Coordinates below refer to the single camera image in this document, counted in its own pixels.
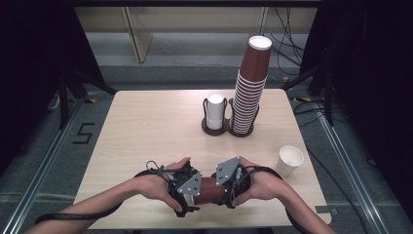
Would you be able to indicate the person's left hand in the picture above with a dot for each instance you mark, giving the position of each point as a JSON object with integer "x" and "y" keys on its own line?
{"x": 156, "y": 188}

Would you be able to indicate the aluminium floor rail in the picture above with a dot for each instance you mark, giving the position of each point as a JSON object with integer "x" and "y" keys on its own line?
{"x": 350, "y": 169}
{"x": 42, "y": 169}

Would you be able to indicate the person's right hand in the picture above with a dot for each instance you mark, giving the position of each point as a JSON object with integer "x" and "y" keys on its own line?
{"x": 263, "y": 187}

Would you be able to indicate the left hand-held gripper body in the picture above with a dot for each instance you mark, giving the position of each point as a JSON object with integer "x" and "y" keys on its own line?
{"x": 191, "y": 187}

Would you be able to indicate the black curtain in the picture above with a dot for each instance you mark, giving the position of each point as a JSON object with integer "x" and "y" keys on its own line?
{"x": 29, "y": 65}
{"x": 376, "y": 81}

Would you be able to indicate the white paper drinking cup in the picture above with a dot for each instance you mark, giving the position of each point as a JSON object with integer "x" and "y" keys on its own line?
{"x": 290, "y": 159}

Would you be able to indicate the brown paper drinking cup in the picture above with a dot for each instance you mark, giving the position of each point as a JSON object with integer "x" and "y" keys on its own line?
{"x": 209, "y": 191}

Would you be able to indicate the black metal stand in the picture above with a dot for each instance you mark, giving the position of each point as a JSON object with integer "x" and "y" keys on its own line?
{"x": 63, "y": 97}
{"x": 328, "y": 97}

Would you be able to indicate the dark double cup holder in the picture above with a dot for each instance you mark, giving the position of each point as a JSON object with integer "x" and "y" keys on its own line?
{"x": 214, "y": 132}

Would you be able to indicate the yellow and black tape piece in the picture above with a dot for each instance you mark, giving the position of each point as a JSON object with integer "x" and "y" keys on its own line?
{"x": 91, "y": 100}
{"x": 303, "y": 99}

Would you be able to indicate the stack of brown cups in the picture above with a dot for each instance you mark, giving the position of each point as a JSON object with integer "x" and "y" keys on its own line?
{"x": 255, "y": 61}

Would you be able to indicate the beige shelf unit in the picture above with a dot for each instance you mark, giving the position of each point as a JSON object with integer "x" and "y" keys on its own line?
{"x": 139, "y": 32}

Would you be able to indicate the stack of white cups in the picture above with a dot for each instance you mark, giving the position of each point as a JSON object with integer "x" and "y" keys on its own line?
{"x": 215, "y": 107}

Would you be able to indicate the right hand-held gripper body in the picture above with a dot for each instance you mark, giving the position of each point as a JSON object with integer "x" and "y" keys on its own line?
{"x": 227, "y": 170}

